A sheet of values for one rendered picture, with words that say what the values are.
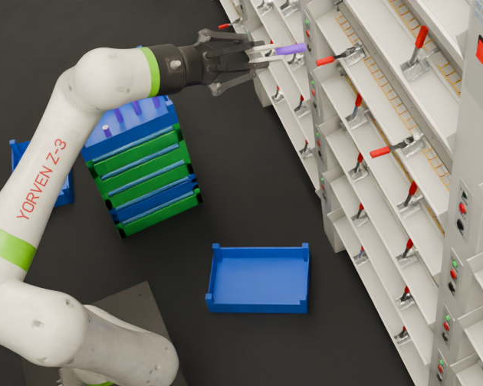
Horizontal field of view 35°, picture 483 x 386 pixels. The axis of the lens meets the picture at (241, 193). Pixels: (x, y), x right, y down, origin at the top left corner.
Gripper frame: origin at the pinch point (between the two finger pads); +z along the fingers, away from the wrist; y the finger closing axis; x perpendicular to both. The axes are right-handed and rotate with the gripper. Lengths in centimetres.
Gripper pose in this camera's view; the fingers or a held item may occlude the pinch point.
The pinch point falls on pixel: (265, 53)
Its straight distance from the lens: 155.4
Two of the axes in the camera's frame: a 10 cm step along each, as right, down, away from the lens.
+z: 8.4, -2.2, 4.9
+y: -2.2, -9.7, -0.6
